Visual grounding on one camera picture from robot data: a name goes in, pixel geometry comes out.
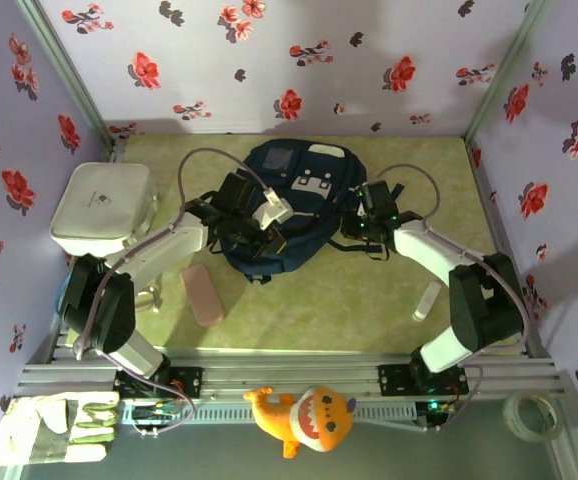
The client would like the navy blue backpack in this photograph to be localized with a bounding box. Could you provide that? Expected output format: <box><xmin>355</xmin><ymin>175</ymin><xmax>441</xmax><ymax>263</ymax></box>
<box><xmin>208</xmin><ymin>138</ymin><xmax>405</xmax><ymax>285</ymax></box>

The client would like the pink pencil case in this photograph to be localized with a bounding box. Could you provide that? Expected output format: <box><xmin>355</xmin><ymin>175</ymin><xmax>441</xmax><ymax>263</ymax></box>
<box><xmin>179</xmin><ymin>264</ymin><xmax>225</xmax><ymax>328</ymax></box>

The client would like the white tube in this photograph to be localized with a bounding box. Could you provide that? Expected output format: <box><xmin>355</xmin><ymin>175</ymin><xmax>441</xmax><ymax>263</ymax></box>
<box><xmin>412</xmin><ymin>281</ymin><xmax>443</xmax><ymax>322</ymax></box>

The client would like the blue stethoscope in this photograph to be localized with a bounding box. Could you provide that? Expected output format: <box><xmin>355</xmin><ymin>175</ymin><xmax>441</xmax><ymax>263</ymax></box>
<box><xmin>56</xmin><ymin>269</ymin><xmax>164</xmax><ymax>361</ymax></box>

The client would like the white plastic box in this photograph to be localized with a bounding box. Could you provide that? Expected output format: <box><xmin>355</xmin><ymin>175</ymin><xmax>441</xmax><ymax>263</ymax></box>
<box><xmin>48</xmin><ymin>162</ymin><xmax>159</xmax><ymax>256</ymax></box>

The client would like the orange shark plush toy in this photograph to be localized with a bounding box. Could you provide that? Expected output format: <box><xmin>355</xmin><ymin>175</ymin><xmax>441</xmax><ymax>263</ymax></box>
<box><xmin>242</xmin><ymin>385</ymin><xmax>358</xmax><ymax>460</ymax></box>

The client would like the small controller board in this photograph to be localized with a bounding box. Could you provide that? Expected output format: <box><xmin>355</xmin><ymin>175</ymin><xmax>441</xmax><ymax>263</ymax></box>
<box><xmin>131</xmin><ymin>402</ymin><xmax>183</xmax><ymax>425</ymax></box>
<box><xmin>416</xmin><ymin>397</ymin><xmax>458</xmax><ymax>431</ymax></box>

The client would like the clear tape roll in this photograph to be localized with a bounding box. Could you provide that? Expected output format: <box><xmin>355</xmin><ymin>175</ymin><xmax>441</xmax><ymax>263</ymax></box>
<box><xmin>502</xmin><ymin>389</ymin><xmax>565</xmax><ymax>444</ymax></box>

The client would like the white and green work glove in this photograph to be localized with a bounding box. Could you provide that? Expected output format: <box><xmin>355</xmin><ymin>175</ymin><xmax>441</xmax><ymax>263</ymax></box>
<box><xmin>0</xmin><ymin>391</ymin><xmax>120</xmax><ymax>467</ymax></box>

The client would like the grey right arm cable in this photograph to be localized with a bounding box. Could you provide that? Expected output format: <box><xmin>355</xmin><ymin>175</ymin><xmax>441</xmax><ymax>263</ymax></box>
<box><xmin>376</xmin><ymin>163</ymin><xmax>530</xmax><ymax>434</ymax></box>

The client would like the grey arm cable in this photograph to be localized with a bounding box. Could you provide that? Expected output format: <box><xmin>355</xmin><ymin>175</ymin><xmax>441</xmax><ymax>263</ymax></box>
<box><xmin>71</xmin><ymin>147</ymin><xmax>275</xmax><ymax>436</ymax></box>
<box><xmin>376</xmin><ymin>163</ymin><xmax>530</xmax><ymax>434</ymax></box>

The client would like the grey left arm cable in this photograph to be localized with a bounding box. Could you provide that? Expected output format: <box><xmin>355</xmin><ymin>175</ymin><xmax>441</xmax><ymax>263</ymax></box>
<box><xmin>71</xmin><ymin>147</ymin><xmax>275</xmax><ymax>436</ymax></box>

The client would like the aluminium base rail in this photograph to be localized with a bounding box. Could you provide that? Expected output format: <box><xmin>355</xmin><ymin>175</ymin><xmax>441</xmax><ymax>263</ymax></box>
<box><xmin>16</xmin><ymin>349</ymin><xmax>578</xmax><ymax>401</ymax></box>

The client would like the white slotted cable duct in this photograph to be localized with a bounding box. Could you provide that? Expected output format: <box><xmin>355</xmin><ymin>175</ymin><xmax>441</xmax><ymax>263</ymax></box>
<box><xmin>121</xmin><ymin>399</ymin><xmax>418</xmax><ymax>427</ymax></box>

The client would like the grey metal frame post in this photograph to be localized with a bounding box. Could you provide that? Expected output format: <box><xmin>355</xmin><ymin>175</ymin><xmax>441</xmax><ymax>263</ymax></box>
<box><xmin>14</xmin><ymin>0</ymin><xmax>115</xmax><ymax>151</ymax></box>
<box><xmin>463</xmin><ymin>0</ymin><xmax>555</xmax><ymax>144</ymax></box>

